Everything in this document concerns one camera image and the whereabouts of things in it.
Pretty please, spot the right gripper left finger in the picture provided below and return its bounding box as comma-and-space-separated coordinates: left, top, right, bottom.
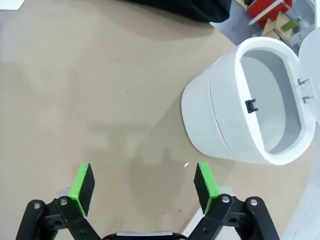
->
15, 163, 102, 240

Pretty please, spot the person in black jacket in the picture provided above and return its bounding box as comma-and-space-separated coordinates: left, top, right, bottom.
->
117, 0, 232, 24

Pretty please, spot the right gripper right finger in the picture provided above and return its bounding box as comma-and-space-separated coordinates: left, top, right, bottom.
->
184, 161, 281, 240

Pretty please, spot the white lidded trash bin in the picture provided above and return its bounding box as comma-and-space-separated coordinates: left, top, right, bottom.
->
180, 24, 320, 166

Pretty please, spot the red bag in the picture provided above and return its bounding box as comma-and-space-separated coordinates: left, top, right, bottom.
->
246, 0, 293, 28

